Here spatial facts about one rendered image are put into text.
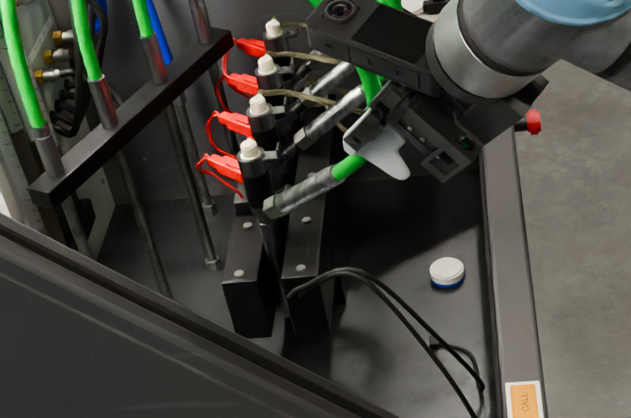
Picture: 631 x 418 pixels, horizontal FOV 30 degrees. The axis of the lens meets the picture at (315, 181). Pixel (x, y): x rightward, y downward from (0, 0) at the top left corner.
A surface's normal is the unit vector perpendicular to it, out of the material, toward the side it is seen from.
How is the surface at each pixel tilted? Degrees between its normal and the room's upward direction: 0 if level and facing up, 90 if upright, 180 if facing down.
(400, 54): 16
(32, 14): 90
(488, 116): 103
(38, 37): 90
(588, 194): 0
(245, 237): 0
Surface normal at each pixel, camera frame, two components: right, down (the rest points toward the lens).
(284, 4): -0.07, 0.59
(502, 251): -0.17, -0.80
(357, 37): -0.11, -0.62
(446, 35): -0.95, 0.02
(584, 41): -0.20, 0.75
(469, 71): -0.55, 0.73
